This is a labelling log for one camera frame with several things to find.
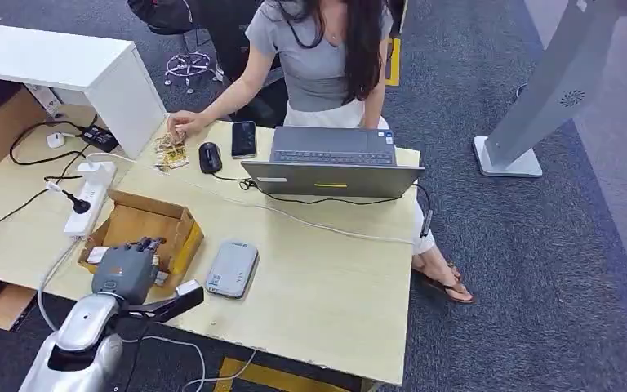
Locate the person's right hand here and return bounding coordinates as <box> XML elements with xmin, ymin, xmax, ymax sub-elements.
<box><xmin>166</xmin><ymin>110</ymin><xmax>207</xmax><ymax>139</ymax></box>

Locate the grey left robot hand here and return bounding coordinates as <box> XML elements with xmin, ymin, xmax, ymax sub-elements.
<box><xmin>91</xmin><ymin>237</ymin><xmax>167</xmax><ymax>307</ymax></box>

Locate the colourful printed cards pile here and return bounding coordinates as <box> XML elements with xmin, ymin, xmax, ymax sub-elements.
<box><xmin>153</xmin><ymin>132</ymin><xmax>190</xmax><ymax>174</ymax></box>

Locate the black computer mouse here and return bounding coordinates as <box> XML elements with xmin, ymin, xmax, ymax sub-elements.
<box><xmin>198</xmin><ymin>142</ymin><xmax>224</xmax><ymax>175</ymax></box>

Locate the wooden card box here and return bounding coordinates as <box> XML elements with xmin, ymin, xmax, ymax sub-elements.
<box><xmin>78</xmin><ymin>189</ymin><xmax>205</xmax><ymax>296</ymax></box>

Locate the chrome chair base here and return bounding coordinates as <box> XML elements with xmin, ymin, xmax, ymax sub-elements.
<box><xmin>163</xmin><ymin>51</ymin><xmax>218</xmax><ymax>94</ymax></box>

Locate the black smartphone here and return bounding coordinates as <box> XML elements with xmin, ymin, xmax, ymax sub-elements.
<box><xmin>231</xmin><ymin>120</ymin><xmax>258</xmax><ymax>159</ymax></box>

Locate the black power plug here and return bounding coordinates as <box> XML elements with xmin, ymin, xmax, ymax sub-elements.
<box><xmin>61</xmin><ymin>189</ymin><xmax>91</xmax><ymax>216</ymax></box>

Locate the white power strip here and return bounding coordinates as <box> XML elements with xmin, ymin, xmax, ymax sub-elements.
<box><xmin>63</xmin><ymin>161</ymin><xmax>118</xmax><ymax>238</ymax></box>

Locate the black power adapter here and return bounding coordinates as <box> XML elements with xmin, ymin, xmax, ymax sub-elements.
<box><xmin>81</xmin><ymin>125</ymin><xmax>120</xmax><ymax>154</ymax></box>

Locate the black office chair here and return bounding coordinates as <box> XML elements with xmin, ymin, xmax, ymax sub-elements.
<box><xmin>127</xmin><ymin>0</ymin><xmax>290</xmax><ymax>129</ymax></box>

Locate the grey power bank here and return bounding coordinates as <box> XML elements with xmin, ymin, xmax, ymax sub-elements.
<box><xmin>206</xmin><ymin>241</ymin><xmax>260</xmax><ymax>301</ymax></box>

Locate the brown wooden board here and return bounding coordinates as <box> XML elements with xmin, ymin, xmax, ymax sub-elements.
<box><xmin>0</xmin><ymin>283</ymin><xmax>38</xmax><ymax>332</ymax></box>

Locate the person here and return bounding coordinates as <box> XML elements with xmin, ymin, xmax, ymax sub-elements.
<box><xmin>166</xmin><ymin>0</ymin><xmax>477</xmax><ymax>305</ymax></box>

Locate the grey laptop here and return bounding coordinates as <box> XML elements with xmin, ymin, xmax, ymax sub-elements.
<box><xmin>240</xmin><ymin>125</ymin><xmax>425</xmax><ymax>199</ymax></box>

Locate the long yellow floor tape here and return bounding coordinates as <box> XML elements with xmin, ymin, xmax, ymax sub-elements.
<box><xmin>213</xmin><ymin>357</ymin><xmax>349</xmax><ymax>392</ymax></box>

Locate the brown cardboard box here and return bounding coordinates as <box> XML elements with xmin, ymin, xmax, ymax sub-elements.
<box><xmin>0</xmin><ymin>89</ymin><xmax>50</xmax><ymax>164</ymax></box>

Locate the short yellow floor tape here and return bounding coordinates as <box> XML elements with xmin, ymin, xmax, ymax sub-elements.
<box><xmin>385</xmin><ymin>36</ymin><xmax>402</xmax><ymax>87</ymax></box>

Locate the grey kiosk stand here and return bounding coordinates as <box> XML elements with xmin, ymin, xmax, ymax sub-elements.
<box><xmin>473</xmin><ymin>0</ymin><xmax>627</xmax><ymax>179</ymax></box>

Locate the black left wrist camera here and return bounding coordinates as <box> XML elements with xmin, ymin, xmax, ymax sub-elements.
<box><xmin>121</xmin><ymin>279</ymin><xmax>205</xmax><ymax>324</ymax></box>

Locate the white power strip cable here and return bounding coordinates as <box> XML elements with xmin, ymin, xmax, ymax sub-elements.
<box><xmin>36</xmin><ymin>238</ymin><xmax>207</xmax><ymax>392</ymax></box>

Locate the black plug cable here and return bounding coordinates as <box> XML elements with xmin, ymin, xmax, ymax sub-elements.
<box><xmin>0</xmin><ymin>186</ymin><xmax>69</xmax><ymax>248</ymax></box>

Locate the black laptop cable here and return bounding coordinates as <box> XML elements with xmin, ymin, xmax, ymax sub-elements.
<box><xmin>211</xmin><ymin>171</ymin><xmax>434</xmax><ymax>239</ymax></box>

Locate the black adapter cable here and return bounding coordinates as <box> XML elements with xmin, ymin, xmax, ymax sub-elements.
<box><xmin>9</xmin><ymin>118</ymin><xmax>90</xmax><ymax>167</ymax></box>

